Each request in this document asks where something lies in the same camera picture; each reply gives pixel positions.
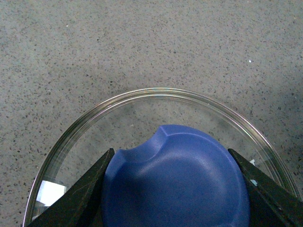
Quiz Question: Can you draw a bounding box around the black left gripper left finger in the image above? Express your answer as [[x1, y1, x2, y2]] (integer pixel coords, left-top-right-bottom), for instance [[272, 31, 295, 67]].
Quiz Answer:
[[28, 148, 115, 227]]

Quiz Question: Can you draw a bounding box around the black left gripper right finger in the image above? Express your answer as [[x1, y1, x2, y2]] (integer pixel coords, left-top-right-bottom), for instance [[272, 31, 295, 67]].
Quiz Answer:
[[228, 148, 303, 227]]

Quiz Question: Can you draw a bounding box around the glass lid blue knob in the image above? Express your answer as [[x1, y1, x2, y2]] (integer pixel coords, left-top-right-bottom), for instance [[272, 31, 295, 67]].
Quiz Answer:
[[23, 88, 301, 227]]

